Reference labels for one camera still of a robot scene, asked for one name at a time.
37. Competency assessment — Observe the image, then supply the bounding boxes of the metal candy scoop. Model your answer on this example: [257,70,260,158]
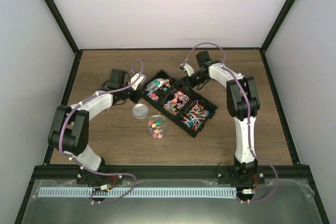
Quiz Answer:
[145,78,165,93]

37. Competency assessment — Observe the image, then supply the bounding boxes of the black three-compartment candy tray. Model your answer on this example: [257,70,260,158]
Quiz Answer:
[142,69,217,137]

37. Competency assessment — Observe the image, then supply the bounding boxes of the clear glass jar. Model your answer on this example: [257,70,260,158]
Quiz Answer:
[148,114,167,140]

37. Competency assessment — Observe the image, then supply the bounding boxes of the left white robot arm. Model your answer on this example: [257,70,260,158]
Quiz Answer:
[48,69,146,184]

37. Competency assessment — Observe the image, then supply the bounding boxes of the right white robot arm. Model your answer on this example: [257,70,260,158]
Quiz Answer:
[180,51,260,184]

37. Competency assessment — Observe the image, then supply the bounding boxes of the pile of star candies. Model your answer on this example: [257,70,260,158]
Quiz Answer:
[146,78,172,102]

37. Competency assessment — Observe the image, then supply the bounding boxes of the round metal jar lid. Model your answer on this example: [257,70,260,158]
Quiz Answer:
[131,103,149,119]

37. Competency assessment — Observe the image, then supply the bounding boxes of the pile of rainbow lollipops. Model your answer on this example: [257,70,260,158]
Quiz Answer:
[163,91,190,116]

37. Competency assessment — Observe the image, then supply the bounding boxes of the pile of white-stick lollipops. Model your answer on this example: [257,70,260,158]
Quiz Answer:
[181,100,210,132]

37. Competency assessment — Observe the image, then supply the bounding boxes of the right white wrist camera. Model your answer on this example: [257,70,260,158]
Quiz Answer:
[180,63,195,77]

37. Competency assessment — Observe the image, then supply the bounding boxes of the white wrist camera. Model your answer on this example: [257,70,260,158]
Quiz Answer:
[130,73,146,90]
[180,63,195,77]

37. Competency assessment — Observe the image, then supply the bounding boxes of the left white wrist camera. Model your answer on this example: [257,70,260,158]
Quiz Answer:
[130,73,146,90]

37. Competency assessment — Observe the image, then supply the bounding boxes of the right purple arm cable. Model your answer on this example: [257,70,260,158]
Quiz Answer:
[185,41,279,205]

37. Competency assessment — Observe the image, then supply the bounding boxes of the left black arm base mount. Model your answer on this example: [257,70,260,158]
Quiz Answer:
[77,165,124,186]

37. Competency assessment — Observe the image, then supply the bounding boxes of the light blue slotted cable duct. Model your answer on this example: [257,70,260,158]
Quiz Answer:
[38,187,237,199]

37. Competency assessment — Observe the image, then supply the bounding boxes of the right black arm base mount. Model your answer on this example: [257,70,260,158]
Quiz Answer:
[214,162,265,186]

